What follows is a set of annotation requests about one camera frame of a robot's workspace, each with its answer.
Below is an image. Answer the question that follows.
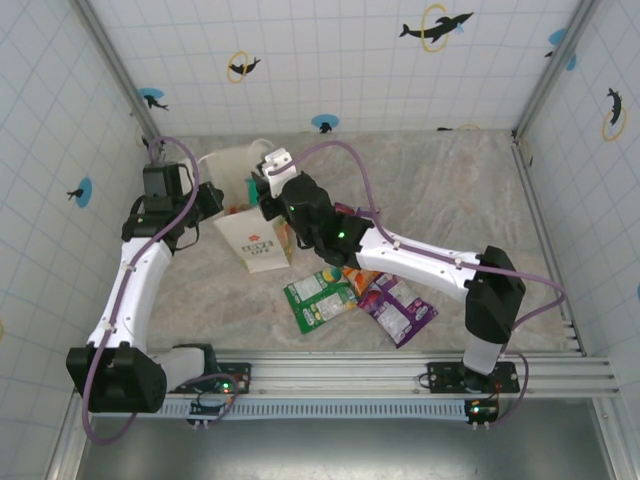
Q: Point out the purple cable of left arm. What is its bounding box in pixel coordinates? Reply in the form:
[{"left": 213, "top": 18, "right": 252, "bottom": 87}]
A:
[{"left": 82, "top": 135, "right": 241, "bottom": 445}]

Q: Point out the green snack pouch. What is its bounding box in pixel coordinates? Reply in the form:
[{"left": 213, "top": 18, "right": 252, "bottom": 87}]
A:
[{"left": 283, "top": 267, "right": 359, "bottom": 335}]

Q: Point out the orange snack pouch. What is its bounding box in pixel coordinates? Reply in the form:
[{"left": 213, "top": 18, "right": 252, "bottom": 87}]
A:
[{"left": 342, "top": 267, "right": 384, "bottom": 297}]

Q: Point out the white slotted cable duct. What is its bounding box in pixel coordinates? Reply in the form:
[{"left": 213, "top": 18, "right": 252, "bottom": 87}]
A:
[{"left": 158, "top": 399, "right": 474, "bottom": 421}]

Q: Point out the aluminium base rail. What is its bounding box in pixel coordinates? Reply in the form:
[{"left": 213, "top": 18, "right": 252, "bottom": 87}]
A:
[{"left": 138, "top": 348, "right": 621, "bottom": 401}]

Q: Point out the aluminium corner post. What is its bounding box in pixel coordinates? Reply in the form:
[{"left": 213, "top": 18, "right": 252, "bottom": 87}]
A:
[
  {"left": 513, "top": 0, "right": 601, "bottom": 140},
  {"left": 73, "top": 0, "right": 162, "bottom": 149}
]

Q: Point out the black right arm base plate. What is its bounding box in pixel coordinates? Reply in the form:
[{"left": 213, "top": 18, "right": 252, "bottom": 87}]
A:
[{"left": 426, "top": 360, "right": 519, "bottom": 395}]

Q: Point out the grey metal sheet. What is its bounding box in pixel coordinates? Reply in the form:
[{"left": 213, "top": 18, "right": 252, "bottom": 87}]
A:
[{"left": 74, "top": 417, "right": 621, "bottom": 480}]

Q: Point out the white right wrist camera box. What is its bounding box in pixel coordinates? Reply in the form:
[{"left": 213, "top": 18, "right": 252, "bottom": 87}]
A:
[{"left": 256, "top": 147, "right": 302, "bottom": 200}]

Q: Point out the large dolphin sticker yellow ring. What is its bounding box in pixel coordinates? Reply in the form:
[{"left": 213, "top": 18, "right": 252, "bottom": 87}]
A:
[{"left": 398, "top": 3, "right": 475, "bottom": 54}]

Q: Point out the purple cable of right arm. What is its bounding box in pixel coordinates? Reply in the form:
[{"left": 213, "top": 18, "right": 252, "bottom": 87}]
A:
[{"left": 277, "top": 139, "right": 569, "bottom": 429}]

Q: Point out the purple snack pouch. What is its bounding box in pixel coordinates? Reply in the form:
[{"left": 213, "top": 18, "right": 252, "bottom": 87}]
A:
[{"left": 357, "top": 272, "right": 440, "bottom": 350}]

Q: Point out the paper bag with flower print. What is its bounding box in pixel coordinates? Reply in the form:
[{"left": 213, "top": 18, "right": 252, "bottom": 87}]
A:
[{"left": 196, "top": 138, "right": 297, "bottom": 275}]

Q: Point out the thin black cable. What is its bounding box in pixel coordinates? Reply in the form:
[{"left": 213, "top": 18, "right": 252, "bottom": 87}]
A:
[{"left": 169, "top": 164, "right": 204, "bottom": 251}]

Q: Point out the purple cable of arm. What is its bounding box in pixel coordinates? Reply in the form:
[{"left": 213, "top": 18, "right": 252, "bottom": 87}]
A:
[
  {"left": 277, "top": 139, "right": 569, "bottom": 429},
  {"left": 82, "top": 135, "right": 241, "bottom": 445}
]

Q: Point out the aluminium side rail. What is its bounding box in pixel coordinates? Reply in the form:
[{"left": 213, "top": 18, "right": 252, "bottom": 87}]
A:
[{"left": 510, "top": 130, "right": 587, "bottom": 357}]

